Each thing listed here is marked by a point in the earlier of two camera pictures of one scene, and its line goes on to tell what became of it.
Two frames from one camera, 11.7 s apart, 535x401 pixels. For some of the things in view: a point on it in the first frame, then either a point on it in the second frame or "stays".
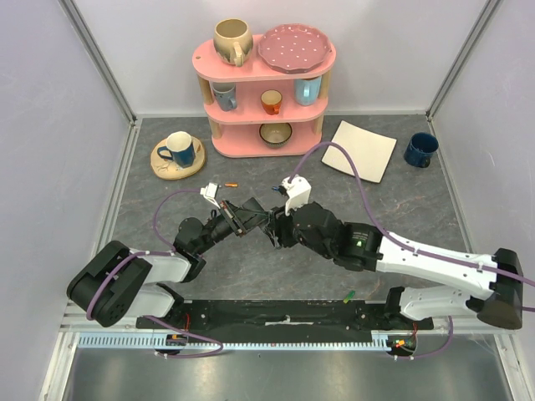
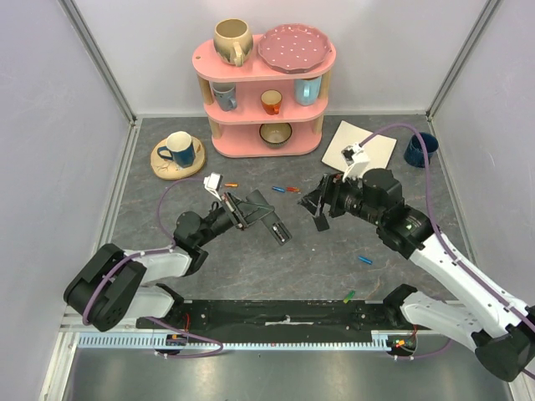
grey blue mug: x=226 y=95 stays
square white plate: x=369 y=152 stays
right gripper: x=284 y=228 → x=328 y=195
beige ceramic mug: x=233 y=41 stays
